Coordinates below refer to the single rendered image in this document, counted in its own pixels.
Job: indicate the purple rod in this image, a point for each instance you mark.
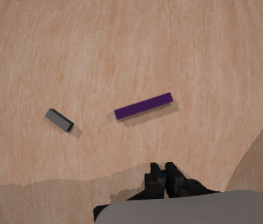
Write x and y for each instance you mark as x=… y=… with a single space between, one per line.
x=143 y=105

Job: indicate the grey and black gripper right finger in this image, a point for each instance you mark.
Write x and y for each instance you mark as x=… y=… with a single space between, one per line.
x=177 y=185

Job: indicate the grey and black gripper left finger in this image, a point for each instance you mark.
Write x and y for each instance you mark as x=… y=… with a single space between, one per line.
x=154 y=184

